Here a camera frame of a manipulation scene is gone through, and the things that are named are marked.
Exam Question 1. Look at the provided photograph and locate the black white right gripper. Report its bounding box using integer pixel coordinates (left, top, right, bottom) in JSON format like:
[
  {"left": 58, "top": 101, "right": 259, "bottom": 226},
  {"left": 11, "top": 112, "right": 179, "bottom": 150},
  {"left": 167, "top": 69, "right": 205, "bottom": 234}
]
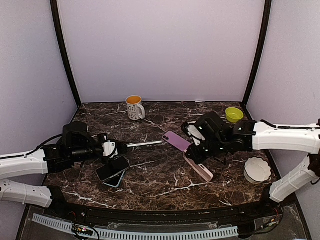
[{"left": 185, "top": 137, "right": 228, "bottom": 165}]

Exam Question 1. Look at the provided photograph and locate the purple phone case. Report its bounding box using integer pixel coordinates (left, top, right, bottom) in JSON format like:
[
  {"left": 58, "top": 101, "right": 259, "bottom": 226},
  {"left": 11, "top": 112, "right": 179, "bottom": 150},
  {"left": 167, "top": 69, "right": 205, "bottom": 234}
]
[{"left": 162, "top": 131, "right": 191, "bottom": 152}]

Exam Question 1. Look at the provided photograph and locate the pink phone case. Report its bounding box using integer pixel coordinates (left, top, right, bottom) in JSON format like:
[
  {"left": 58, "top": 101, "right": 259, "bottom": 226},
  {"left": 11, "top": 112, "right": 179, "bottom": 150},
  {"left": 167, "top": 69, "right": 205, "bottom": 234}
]
[{"left": 183, "top": 150, "right": 214, "bottom": 183}]

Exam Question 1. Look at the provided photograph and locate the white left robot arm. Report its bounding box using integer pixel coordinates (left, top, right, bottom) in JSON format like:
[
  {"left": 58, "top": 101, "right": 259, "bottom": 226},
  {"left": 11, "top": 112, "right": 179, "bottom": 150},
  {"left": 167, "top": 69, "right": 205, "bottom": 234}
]
[{"left": 0, "top": 121, "right": 130, "bottom": 218}]

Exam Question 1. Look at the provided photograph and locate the black phone on top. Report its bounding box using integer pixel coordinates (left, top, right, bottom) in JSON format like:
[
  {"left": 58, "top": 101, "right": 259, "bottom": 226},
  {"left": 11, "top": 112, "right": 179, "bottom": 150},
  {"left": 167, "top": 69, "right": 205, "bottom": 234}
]
[{"left": 96, "top": 156, "right": 130, "bottom": 183}]

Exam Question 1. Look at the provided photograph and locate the light blue phone case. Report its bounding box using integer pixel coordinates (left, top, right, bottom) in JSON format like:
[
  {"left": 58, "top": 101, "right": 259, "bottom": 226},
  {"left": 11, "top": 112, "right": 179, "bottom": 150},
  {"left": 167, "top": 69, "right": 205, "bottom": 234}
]
[{"left": 103, "top": 171, "right": 126, "bottom": 188}]

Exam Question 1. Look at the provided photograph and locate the yellow-green bowl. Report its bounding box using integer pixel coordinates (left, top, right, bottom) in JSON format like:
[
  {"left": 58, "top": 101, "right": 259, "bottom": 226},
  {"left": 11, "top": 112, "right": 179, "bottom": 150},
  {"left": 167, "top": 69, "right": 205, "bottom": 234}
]
[{"left": 225, "top": 107, "right": 244, "bottom": 123}]

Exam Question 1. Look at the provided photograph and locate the white spotted mug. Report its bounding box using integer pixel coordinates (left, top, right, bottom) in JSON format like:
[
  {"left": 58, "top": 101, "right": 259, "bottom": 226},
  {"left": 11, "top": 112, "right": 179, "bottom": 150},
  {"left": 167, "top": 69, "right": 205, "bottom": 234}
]
[{"left": 125, "top": 95, "right": 146, "bottom": 121}]

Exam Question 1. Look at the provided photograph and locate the white scalloped dish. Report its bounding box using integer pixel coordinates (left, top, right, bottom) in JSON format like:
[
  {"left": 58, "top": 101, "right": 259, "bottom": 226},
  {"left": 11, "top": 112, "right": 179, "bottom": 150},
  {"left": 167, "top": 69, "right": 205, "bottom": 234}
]
[{"left": 243, "top": 157, "right": 272, "bottom": 185}]

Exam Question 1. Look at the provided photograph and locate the black front rail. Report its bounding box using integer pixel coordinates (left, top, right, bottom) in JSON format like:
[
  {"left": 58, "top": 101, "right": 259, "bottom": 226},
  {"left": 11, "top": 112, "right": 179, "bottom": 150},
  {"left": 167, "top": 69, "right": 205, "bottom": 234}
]
[{"left": 48, "top": 185, "right": 283, "bottom": 225}]

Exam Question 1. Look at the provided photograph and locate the grey slotted cable duct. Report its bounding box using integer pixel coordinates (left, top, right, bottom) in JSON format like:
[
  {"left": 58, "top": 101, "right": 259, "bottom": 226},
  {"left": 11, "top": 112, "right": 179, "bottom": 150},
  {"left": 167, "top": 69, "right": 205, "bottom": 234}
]
[{"left": 31, "top": 213, "right": 239, "bottom": 240}]

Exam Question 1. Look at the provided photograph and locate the right black frame post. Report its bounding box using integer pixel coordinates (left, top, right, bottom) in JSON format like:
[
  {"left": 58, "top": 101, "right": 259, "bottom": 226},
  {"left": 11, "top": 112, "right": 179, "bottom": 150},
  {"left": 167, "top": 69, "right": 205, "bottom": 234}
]
[{"left": 241, "top": 0, "right": 273, "bottom": 108}]

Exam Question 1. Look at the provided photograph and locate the black frame post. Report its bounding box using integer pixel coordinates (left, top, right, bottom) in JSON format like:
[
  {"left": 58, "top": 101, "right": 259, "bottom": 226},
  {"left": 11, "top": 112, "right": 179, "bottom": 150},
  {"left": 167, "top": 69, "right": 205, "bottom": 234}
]
[
  {"left": 49, "top": 0, "right": 82, "bottom": 108},
  {"left": 241, "top": 0, "right": 273, "bottom": 108}
]

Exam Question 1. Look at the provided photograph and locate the left black frame post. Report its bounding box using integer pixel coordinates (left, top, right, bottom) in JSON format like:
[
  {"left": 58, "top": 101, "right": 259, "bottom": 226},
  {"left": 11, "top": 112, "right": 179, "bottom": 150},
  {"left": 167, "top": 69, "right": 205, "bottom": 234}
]
[{"left": 49, "top": 0, "right": 82, "bottom": 108}]

